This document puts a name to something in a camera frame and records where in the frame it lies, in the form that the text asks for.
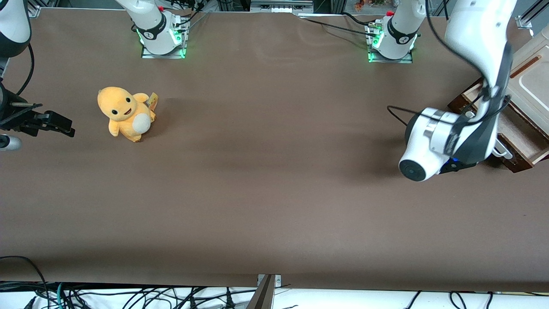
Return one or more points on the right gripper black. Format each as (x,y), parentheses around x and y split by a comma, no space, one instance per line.
(12,116)

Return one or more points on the dark brown wooden drawer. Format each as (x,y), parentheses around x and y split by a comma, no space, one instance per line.
(525,133)

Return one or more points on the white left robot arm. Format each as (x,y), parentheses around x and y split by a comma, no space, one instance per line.
(476,30)

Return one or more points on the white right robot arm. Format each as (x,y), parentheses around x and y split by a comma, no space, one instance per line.
(154,25)

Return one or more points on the yellow plush toy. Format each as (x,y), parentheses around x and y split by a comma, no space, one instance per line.
(122,113)

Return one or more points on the orange background object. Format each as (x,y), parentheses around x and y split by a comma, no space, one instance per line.
(359,5)

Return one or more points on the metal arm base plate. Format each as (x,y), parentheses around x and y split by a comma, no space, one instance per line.
(148,55)
(407,60)

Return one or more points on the aluminium corner bracket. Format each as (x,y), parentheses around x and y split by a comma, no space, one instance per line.
(34,10)
(522,22)

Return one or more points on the grey aluminium frame rail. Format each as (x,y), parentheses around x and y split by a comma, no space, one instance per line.
(281,6)

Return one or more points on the dark camera mount bar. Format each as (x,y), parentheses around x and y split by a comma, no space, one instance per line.
(262,296)

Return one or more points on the small metal table bracket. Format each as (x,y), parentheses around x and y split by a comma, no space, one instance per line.
(278,280)

